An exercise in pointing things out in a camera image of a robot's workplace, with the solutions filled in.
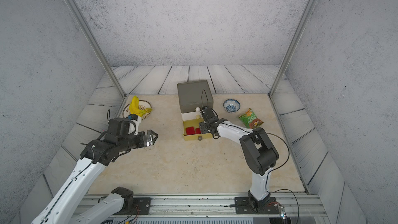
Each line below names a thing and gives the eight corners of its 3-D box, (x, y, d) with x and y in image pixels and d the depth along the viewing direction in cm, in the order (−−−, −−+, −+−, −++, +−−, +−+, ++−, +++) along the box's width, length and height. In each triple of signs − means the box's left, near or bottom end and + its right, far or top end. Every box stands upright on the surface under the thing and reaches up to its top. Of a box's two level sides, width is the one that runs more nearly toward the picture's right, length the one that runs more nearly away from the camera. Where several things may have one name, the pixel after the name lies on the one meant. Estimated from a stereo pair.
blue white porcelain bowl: (228, 115, 110) (229, 111, 107) (221, 105, 116) (222, 101, 113) (241, 110, 113) (242, 106, 110) (233, 100, 119) (234, 96, 116)
